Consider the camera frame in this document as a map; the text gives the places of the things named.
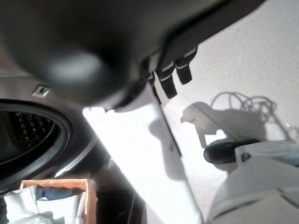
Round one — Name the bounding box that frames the dark right robot hand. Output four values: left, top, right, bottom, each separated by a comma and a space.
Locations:
0, 0, 237, 110

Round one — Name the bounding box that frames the dark grey washing machine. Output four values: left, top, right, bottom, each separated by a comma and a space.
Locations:
0, 70, 147, 224

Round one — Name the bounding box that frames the wooden laundry basket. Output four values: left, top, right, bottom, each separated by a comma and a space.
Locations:
19, 178, 98, 224

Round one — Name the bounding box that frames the blue cloth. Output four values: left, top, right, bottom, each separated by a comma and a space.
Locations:
36, 188, 80, 202

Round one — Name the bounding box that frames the black robot foot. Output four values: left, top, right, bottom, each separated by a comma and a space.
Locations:
203, 139, 260, 164

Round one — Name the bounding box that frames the white cloth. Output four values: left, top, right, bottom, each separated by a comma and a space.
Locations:
2, 186, 87, 224

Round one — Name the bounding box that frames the white robot leg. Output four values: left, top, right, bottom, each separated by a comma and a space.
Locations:
207, 139, 299, 224

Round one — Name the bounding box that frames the tangled grey cable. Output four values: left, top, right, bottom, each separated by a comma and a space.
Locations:
209, 91, 295, 141

